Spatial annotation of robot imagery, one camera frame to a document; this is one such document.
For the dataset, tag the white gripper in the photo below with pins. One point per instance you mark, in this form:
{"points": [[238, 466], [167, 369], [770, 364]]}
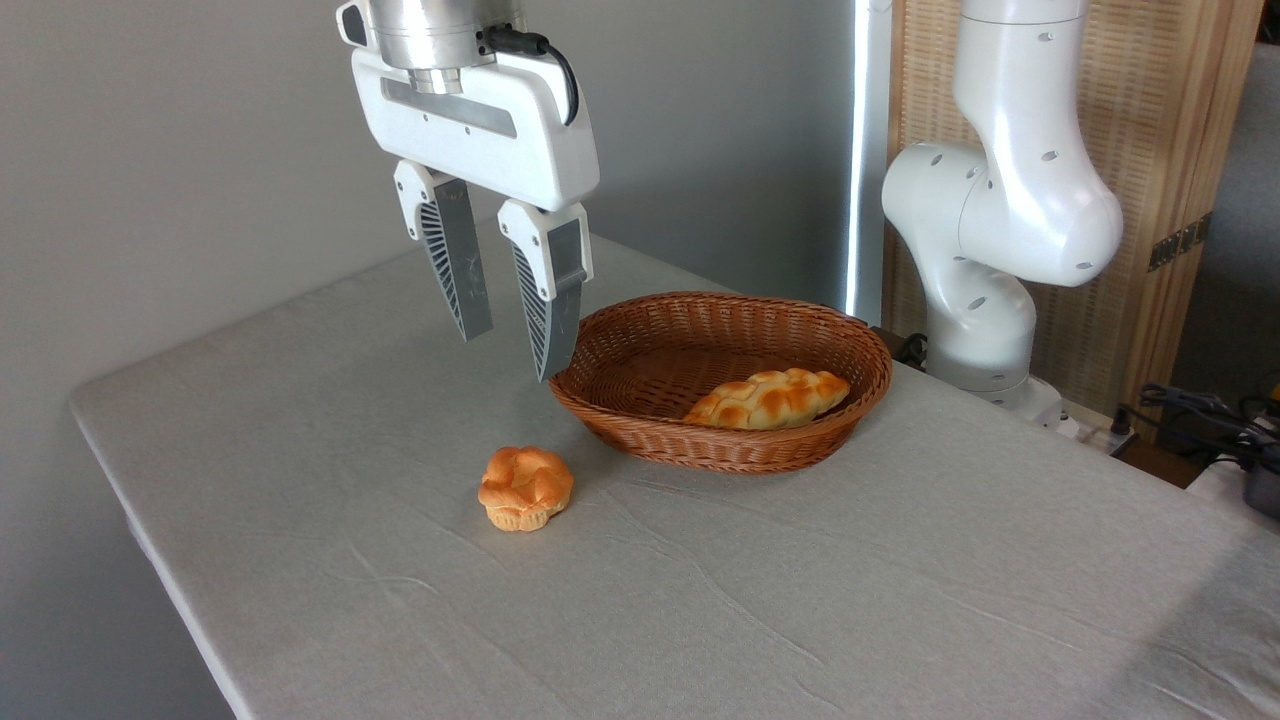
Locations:
{"points": [[480, 130]]}

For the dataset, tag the long braided bread loaf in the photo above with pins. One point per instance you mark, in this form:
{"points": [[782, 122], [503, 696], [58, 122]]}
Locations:
{"points": [[770, 400]]}

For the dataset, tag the round knotted bread roll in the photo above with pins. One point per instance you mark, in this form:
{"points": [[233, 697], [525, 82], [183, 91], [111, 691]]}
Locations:
{"points": [[525, 488]]}

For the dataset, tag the brown woven wicker basket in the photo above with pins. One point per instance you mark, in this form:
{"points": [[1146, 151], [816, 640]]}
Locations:
{"points": [[700, 450]]}

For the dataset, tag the grey tablecloth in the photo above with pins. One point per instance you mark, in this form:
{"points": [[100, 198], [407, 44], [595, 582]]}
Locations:
{"points": [[700, 600]]}

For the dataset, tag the black clamp behind basket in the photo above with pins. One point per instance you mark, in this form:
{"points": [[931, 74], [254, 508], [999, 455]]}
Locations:
{"points": [[905, 348]]}

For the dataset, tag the dark metal screen hinge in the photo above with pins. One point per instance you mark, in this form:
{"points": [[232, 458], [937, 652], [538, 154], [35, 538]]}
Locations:
{"points": [[1180, 242]]}

